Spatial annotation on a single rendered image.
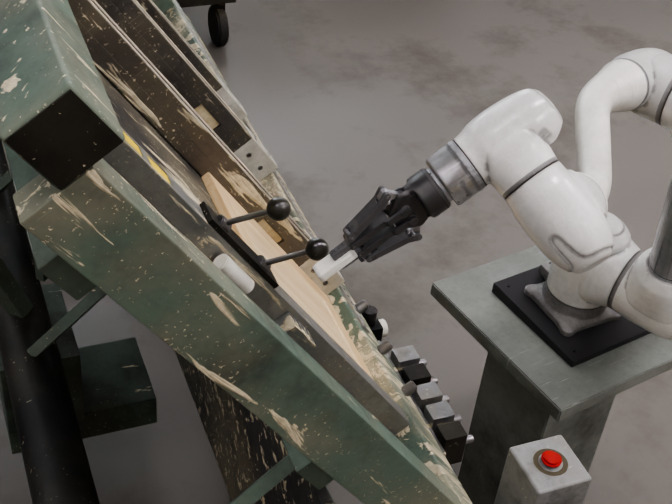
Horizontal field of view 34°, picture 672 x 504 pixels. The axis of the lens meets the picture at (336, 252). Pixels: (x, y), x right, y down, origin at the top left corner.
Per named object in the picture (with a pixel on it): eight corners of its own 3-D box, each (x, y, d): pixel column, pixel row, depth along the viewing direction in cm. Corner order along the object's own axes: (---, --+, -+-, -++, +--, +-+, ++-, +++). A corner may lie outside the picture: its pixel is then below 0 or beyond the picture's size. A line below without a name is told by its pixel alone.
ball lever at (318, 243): (261, 280, 181) (332, 262, 175) (249, 268, 178) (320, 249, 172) (263, 262, 183) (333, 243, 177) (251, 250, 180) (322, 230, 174)
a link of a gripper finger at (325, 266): (356, 254, 171) (354, 251, 170) (320, 280, 171) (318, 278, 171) (349, 242, 173) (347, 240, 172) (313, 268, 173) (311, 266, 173)
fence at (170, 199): (394, 435, 218) (410, 424, 218) (97, 152, 152) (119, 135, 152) (384, 417, 222) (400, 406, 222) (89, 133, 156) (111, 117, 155)
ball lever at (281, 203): (221, 241, 172) (294, 223, 166) (208, 228, 170) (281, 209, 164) (224, 222, 174) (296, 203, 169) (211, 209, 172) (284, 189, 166)
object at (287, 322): (302, 356, 188) (316, 346, 187) (281, 336, 183) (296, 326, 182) (294, 340, 190) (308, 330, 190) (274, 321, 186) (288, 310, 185)
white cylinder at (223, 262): (215, 272, 169) (242, 298, 175) (230, 261, 169) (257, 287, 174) (209, 261, 171) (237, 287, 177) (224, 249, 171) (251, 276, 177)
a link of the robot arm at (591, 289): (565, 257, 277) (588, 188, 262) (629, 292, 269) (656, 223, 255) (533, 287, 266) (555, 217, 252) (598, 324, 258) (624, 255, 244)
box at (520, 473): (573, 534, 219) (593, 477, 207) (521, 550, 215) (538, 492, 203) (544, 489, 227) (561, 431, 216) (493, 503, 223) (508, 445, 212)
